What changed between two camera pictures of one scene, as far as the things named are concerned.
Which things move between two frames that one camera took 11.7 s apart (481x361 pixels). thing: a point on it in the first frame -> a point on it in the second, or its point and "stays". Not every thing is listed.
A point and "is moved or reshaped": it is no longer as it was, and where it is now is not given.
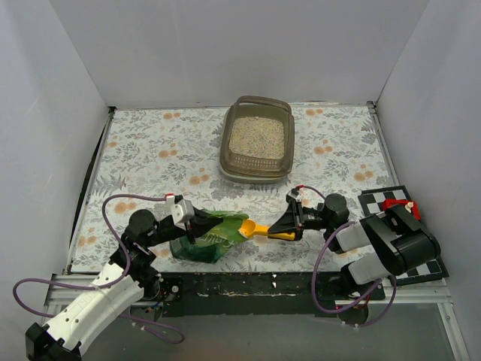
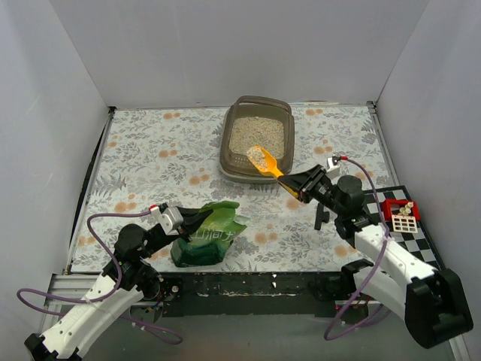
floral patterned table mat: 152,152 stays
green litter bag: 208,248 is moved or reshaped
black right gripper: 297,215 -> 313,184
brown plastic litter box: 257,140 stays
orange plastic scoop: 248,229 -> 264,160
